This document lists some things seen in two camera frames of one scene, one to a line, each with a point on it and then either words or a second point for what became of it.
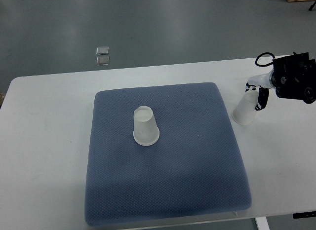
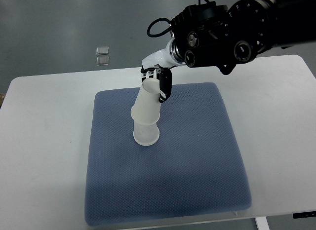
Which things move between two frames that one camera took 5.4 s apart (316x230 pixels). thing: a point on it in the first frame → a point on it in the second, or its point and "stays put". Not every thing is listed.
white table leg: [262, 223] stays put
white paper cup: [244, 113] → [146, 109]
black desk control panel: [304, 214] stays put
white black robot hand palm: [263, 80] → [163, 58]
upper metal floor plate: [101, 50] stays put
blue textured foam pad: [197, 166] stays put
